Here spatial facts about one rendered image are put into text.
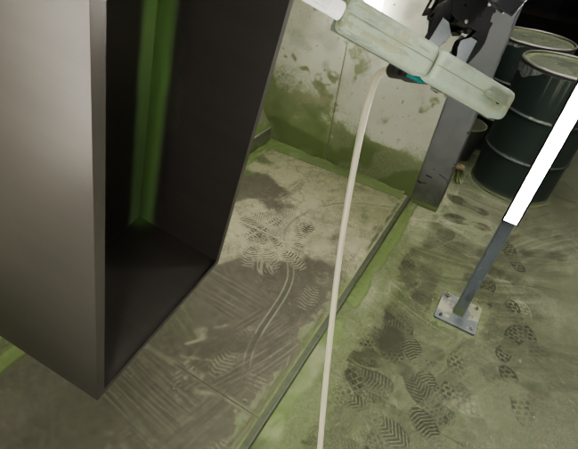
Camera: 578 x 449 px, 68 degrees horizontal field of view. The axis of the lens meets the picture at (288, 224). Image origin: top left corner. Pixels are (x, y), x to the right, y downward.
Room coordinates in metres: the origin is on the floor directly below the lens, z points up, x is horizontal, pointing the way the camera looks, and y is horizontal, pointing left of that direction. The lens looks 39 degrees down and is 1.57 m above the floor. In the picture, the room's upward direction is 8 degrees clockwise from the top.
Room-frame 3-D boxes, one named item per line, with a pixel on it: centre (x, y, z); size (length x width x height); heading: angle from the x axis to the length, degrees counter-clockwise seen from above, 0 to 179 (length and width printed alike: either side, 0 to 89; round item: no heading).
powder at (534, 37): (3.49, -1.62, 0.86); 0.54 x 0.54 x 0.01
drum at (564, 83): (2.84, -1.59, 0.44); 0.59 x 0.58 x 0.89; 170
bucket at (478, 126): (3.19, -1.26, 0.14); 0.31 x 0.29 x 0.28; 155
